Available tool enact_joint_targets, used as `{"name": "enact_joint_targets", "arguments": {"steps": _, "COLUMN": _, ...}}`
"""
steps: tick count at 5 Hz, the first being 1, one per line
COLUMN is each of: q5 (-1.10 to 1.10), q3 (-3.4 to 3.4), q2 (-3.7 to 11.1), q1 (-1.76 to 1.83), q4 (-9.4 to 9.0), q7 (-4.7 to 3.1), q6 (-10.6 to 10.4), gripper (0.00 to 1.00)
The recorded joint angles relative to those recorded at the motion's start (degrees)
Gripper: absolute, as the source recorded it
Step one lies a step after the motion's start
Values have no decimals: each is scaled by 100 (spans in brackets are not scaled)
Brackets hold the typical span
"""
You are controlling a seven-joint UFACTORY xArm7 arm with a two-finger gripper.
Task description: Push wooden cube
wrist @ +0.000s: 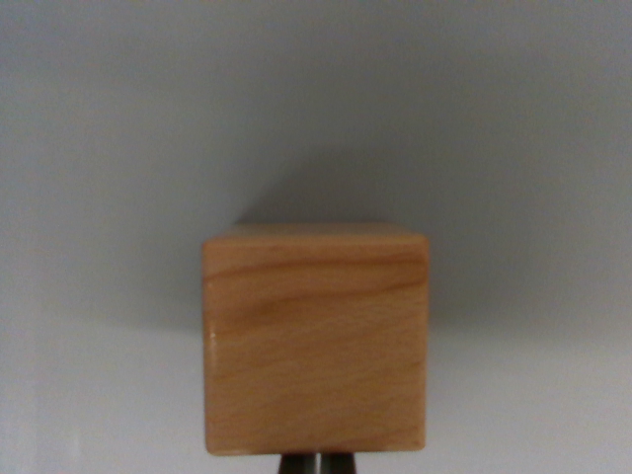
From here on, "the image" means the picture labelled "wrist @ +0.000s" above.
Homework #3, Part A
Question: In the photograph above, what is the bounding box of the wooden cube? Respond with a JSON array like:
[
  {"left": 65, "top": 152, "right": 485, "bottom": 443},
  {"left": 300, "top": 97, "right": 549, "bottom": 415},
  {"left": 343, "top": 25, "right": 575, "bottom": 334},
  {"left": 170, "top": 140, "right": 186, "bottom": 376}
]
[{"left": 200, "top": 221, "right": 429, "bottom": 456}]

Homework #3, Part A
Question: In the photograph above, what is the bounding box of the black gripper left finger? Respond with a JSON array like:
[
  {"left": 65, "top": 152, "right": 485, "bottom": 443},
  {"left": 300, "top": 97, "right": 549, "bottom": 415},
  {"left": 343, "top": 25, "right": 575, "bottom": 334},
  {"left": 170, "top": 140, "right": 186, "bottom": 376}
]
[{"left": 277, "top": 451, "right": 318, "bottom": 474}]

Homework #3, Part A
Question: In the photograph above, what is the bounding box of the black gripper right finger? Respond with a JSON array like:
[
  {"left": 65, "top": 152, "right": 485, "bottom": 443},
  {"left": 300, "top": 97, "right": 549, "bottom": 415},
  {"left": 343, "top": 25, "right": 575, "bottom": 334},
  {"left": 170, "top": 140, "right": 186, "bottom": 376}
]
[{"left": 320, "top": 450, "right": 358, "bottom": 474}]

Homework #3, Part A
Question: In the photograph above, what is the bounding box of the grey plastic tray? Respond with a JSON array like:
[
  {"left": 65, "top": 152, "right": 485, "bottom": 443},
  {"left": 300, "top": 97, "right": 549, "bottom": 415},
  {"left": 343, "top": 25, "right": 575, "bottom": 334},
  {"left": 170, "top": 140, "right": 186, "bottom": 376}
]
[{"left": 0, "top": 0, "right": 632, "bottom": 474}]

